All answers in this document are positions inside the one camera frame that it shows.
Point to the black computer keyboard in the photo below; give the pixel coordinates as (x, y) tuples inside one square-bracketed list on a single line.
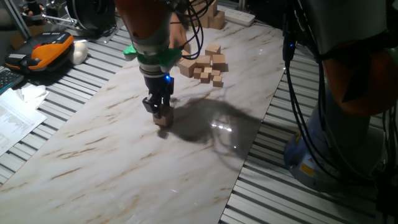
[(9, 79)]

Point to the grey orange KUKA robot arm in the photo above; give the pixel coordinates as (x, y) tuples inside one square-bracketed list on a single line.
[(149, 25)]

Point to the orange black teach pendant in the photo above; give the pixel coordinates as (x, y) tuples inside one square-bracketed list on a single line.
[(40, 51)]

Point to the aluminium profile beam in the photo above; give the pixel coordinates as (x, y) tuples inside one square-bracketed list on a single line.
[(15, 17)]

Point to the white power strip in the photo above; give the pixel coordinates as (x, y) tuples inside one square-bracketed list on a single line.
[(236, 15)]

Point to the black round spool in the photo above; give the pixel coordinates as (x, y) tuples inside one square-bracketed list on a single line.
[(90, 14)]

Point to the brown cardboard piece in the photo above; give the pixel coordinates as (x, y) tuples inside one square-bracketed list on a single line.
[(26, 37)]

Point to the marble pattern board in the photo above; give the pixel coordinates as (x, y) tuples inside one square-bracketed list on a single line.
[(109, 161)]

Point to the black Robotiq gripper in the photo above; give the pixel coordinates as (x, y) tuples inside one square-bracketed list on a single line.
[(158, 85)]

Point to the crumpled white tissue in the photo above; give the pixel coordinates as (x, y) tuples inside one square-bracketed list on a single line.
[(34, 93)]

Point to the printed white paper sheet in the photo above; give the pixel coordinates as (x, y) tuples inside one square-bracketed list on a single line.
[(17, 121)]

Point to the person right hand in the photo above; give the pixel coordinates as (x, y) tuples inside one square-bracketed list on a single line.
[(178, 32)]

